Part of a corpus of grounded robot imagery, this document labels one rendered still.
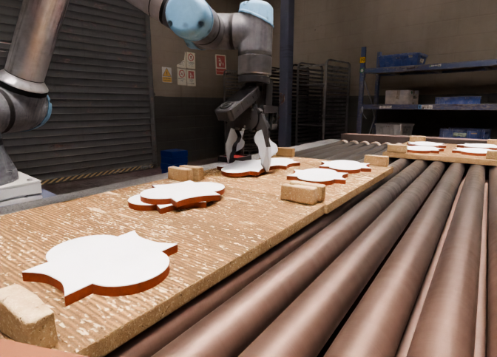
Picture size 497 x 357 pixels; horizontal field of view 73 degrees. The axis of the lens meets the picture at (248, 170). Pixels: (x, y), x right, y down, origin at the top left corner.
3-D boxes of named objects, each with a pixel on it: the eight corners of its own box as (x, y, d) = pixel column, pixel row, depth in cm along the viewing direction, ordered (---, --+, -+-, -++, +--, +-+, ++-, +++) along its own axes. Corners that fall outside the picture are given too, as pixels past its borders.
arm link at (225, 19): (174, 4, 68) (228, 4, 66) (191, 16, 79) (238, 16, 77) (176, 46, 70) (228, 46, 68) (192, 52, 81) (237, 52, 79)
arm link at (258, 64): (259, 52, 69) (228, 55, 74) (258, 75, 70) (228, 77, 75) (278, 58, 75) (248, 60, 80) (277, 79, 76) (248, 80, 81)
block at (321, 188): (288, 196, 56) (288, 181, 56) (293, 194, 58) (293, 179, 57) (321, 203, 53) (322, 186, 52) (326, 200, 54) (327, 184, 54)
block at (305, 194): (279, 199, 54) (279, 183, 54) (285, 197, 56) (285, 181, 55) (313, 206, 51) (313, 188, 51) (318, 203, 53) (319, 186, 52)
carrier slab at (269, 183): (174, 183, 73) (174, 177, 72) (274, 160, 105) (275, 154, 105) (327, 214, 52) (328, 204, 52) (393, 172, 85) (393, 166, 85)
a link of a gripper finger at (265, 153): (288, 165, 76) (275, 127, 77) (274, 168, 72) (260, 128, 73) (277, 169, 78) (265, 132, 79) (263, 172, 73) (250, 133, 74)
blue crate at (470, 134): (437, 139, 445) (438, 128, 442) (447, 137, 469) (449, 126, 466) (482, 143, 408) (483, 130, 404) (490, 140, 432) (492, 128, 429)
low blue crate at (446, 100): (434, 105, 431) (434, 97, 429) (436, 105, 462) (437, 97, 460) (480, 105, 405) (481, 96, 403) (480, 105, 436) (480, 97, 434)
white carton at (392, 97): (383, 106, 489) (385, 89, 485) (395, 106, 506) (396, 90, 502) (407, 106, 461) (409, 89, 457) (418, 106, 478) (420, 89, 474)
